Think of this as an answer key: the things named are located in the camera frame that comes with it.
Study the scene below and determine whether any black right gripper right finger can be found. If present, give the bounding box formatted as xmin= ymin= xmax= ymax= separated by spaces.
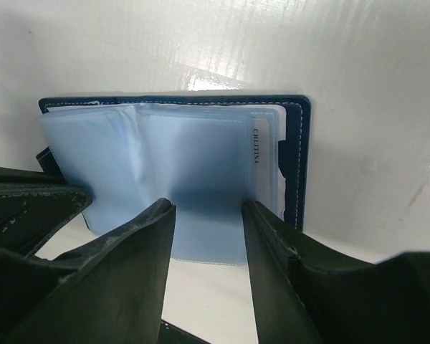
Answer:
xmin=242 ymin=201 xmax=430 ymax=343

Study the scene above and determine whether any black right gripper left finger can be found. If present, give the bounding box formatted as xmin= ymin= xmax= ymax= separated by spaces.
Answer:
xmin=0 ymin=199 xmax=176 ymax=343

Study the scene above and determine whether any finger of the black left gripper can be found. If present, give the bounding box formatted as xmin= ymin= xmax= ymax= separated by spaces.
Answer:
xmin=0 ymin=167 xmax=92 ymax=257

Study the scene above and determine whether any blue leather card holder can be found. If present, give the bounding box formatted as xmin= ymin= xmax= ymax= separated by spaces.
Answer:
xmin=37 ymin=95 xmax=311 ymax=265

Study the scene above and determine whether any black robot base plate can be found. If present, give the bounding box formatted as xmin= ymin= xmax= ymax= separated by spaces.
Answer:
xmin=157 ymin=320 xmax=209 ymax=344

